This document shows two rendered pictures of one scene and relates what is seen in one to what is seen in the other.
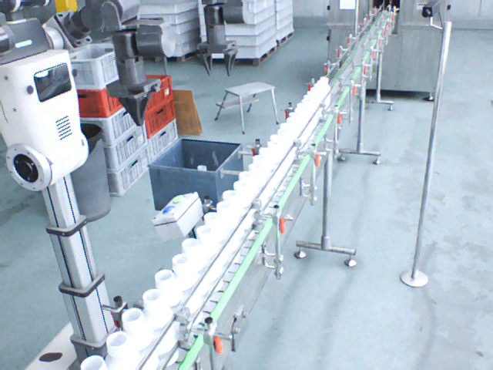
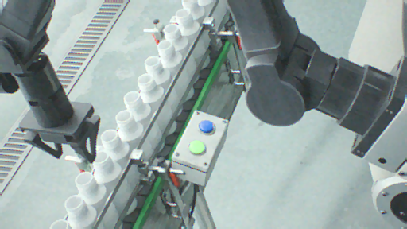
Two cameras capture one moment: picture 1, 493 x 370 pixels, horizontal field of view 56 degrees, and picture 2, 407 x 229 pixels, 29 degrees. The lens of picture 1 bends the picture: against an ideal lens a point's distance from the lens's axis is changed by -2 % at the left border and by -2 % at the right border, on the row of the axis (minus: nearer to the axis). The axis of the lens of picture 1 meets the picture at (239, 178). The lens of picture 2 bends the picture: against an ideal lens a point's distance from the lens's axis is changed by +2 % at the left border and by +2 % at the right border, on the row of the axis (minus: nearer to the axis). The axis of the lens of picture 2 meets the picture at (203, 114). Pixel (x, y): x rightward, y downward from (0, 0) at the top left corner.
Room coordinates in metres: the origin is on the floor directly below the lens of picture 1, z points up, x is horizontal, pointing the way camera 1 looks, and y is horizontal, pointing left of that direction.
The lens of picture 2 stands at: (2.29, 0.44, 2.23)
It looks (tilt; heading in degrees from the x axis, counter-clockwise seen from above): 42 degrees down; 191
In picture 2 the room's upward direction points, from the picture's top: 19 degrees counter-clockwise
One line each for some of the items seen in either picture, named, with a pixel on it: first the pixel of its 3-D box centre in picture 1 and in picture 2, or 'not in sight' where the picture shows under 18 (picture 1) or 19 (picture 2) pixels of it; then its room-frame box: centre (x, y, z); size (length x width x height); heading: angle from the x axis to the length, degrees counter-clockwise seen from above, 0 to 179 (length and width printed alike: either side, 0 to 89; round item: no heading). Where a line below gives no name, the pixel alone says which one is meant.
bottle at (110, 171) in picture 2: (246, 200); (113, 183); (1.19, -0.02, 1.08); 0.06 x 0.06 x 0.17
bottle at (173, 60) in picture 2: (193, 273); (174, 71); (0.86, 0.12, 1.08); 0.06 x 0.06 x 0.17
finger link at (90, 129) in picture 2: (212, 60); (76, 139); (1.42, 0.06, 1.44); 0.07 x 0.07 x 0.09; 67
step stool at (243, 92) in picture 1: (244, 104); not in sight; (4.94, -0.11, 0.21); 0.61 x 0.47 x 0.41; 31
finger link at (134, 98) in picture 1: (132, 105); not in sight; (1.00, 0.23, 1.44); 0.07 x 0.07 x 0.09; 68
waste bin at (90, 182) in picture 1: (79, 174); not in sight; (3.13, 1.18, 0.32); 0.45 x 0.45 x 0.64
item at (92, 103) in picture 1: (100, 92); not in sight; (3.68, 1.07, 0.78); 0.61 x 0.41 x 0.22; 164
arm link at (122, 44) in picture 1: (129, 44); not in sight; (0.99, 0.21, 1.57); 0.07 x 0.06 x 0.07; 70
